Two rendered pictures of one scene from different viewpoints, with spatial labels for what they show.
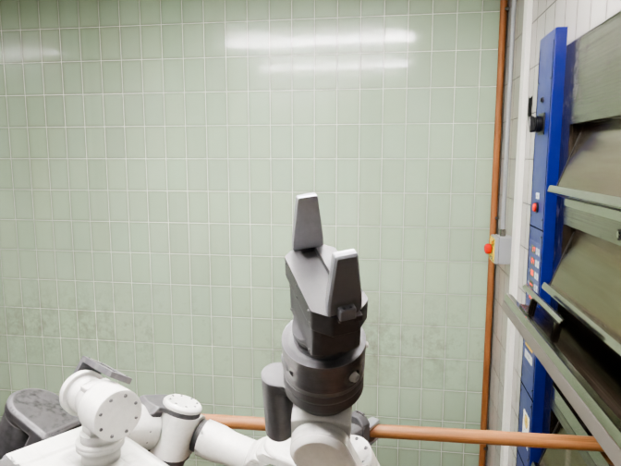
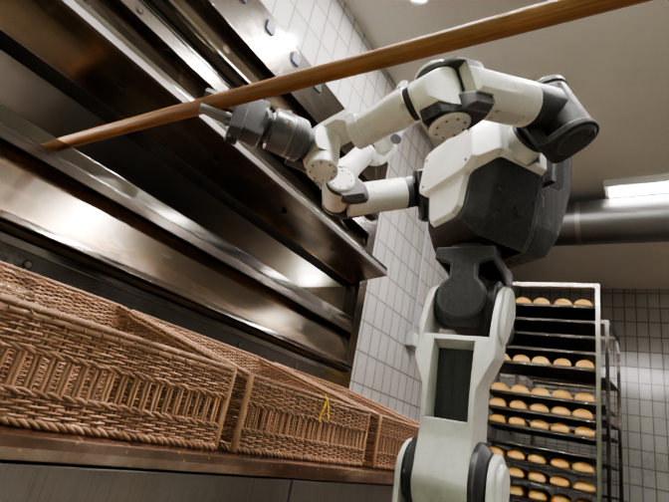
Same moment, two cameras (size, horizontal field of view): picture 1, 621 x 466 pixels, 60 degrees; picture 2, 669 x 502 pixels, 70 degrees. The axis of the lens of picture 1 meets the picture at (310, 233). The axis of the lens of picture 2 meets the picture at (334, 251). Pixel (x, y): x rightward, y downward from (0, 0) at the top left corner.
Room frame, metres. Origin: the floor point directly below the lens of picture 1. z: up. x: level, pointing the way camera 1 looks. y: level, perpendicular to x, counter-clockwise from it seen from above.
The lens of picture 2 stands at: (1.71, 0.47, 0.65)
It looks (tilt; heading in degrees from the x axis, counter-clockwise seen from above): 21 degrees up; 207
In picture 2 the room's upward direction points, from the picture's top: 12 degrees clockwise
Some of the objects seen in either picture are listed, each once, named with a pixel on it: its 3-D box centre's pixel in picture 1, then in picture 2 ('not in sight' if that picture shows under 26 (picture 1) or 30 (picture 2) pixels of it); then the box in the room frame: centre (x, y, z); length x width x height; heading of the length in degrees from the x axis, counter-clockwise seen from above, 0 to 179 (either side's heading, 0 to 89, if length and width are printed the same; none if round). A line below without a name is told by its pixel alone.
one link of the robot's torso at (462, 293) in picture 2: not in sight; (478, 302); (0.61, 0.31, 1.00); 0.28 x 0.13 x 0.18; 173
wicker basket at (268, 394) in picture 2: not in sight; (249, 389); (0.56, -0.28, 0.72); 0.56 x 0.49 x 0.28; 172
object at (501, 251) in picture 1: (501, 249); not in sight; (2.02, -0.73, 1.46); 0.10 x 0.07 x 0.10; 171
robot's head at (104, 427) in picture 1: (100, 411); not in sight; (0.69, 0.28, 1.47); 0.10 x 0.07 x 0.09; 47
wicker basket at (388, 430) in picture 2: not in sight; (357, 419); (-0.05, -0.18, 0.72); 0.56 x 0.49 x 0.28; 171
